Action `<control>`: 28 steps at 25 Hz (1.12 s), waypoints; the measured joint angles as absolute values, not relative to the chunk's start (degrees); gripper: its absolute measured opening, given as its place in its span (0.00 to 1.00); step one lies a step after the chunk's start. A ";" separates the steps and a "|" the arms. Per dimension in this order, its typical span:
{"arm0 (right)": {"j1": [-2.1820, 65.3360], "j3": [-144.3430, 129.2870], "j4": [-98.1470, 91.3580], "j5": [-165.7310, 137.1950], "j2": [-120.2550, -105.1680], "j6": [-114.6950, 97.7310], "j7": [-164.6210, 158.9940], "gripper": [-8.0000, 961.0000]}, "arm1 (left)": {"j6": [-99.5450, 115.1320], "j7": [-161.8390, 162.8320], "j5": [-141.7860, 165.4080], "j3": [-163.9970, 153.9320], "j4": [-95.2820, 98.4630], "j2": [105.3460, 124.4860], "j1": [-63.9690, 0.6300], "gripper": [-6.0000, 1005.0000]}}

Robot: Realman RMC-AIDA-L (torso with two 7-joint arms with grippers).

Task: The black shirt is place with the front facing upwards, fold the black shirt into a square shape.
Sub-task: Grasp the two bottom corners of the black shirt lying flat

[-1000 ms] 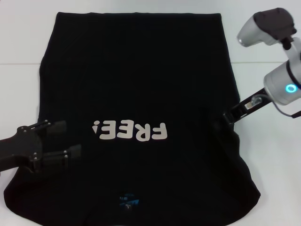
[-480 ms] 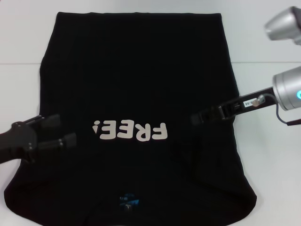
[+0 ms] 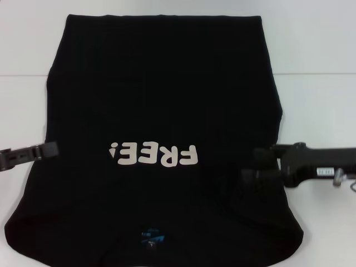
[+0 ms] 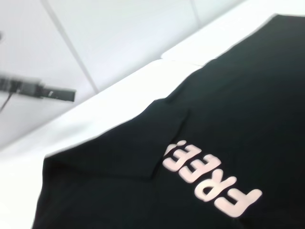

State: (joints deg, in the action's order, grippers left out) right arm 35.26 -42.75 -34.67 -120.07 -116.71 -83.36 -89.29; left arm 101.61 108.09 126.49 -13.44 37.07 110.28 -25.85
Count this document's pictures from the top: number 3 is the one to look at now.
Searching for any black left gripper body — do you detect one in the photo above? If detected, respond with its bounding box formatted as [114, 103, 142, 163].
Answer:
[0, 146, 37, 171]

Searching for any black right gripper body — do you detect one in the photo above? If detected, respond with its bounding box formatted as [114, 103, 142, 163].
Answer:
[278, 142, 356, 187]

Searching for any black t-shirt with FREE print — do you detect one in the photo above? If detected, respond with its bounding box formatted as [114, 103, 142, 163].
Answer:
[5, 13, 304, 267]

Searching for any right gripper cable with connector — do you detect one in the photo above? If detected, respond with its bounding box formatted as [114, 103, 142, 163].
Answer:
[333, 167, 356, 193]

